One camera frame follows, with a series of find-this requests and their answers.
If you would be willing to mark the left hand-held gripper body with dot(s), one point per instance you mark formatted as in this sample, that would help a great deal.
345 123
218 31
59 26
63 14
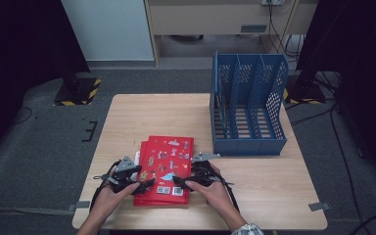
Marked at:
124 176

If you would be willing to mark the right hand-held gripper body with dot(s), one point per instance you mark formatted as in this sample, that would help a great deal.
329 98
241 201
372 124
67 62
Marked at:
205 174

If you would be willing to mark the blue plastic file rack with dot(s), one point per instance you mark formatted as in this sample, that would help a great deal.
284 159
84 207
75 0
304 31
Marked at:
248 148

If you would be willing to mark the blue picture book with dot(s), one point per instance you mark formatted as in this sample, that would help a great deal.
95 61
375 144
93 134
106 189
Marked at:
222 117

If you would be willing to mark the person's right hand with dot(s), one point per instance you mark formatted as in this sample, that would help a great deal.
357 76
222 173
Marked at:
217 199

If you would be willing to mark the person's left hand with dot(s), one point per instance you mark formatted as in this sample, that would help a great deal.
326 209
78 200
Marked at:
106 204

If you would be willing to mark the grey tape piece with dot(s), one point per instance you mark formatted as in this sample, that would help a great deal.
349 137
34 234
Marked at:
319 206
80 205

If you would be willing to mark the black floor tape mark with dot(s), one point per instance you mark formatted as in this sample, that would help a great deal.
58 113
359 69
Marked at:
92 130

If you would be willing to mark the white cabinet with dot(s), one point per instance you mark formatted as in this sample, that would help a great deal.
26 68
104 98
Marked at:
111 29

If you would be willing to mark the grey vent grille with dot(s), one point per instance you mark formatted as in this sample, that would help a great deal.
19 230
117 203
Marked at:
254 28

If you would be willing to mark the black curtain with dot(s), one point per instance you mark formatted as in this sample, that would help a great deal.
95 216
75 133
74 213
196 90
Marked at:
13 65
365 65

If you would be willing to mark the white power strip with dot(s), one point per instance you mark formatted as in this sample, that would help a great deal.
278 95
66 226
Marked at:
272 2

